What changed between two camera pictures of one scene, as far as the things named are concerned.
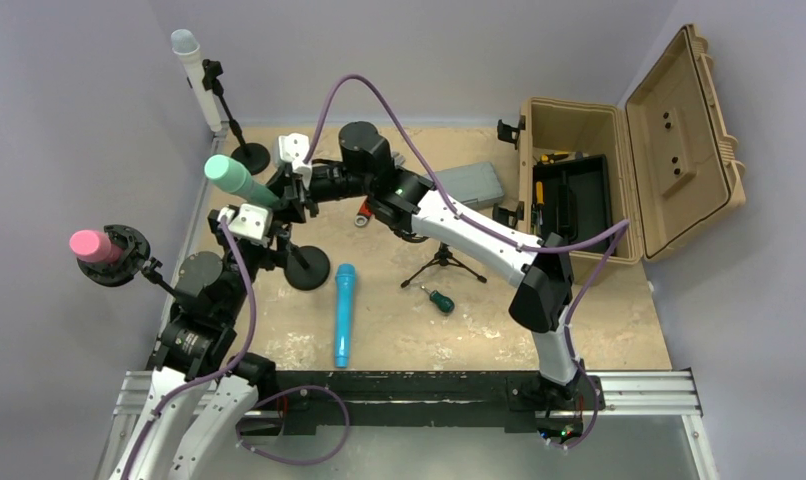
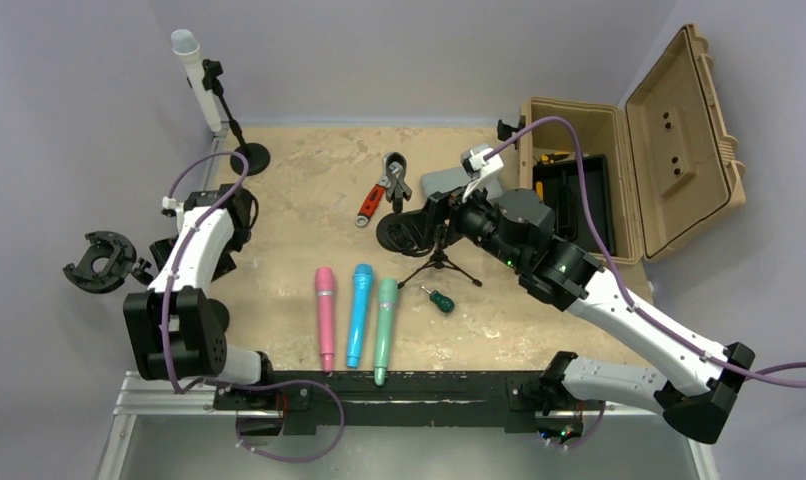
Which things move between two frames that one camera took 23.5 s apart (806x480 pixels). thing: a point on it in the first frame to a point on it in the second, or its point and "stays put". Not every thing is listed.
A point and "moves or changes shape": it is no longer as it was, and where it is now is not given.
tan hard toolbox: (670, 161) stays put
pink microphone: (94, 246) to (325, 281)
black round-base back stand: (252, 157) stays put
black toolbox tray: (577, 197) stays put
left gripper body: (253, 258) to (246, 235)
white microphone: (185, 43) stays put
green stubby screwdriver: (443, 303) stays put
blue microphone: (344, 293) to (362, 282)
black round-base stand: (305, 272) moves or changes shape
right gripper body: (299, 198) to (467, 217)
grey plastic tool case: (476, 185) stays put
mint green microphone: (229, 175) to (385, 326)
